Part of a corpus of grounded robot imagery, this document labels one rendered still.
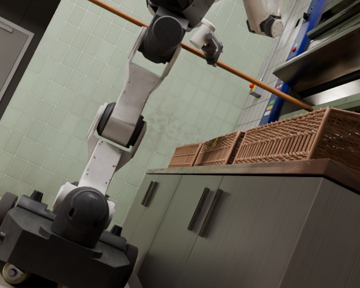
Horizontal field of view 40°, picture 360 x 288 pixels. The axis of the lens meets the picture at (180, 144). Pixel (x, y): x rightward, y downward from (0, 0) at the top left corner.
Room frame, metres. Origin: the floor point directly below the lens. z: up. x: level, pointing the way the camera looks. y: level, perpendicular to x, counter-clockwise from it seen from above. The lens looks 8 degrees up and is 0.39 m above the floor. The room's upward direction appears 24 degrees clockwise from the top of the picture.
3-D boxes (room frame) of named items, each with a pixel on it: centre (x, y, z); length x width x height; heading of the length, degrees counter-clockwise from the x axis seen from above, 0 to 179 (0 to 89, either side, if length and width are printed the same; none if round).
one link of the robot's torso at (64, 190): (1.76, 0.22, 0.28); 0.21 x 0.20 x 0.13; 10
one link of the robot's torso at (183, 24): (1.81, 0.23, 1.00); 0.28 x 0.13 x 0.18; 10
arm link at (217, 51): (2.29, 0.05, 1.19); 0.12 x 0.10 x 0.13; 155
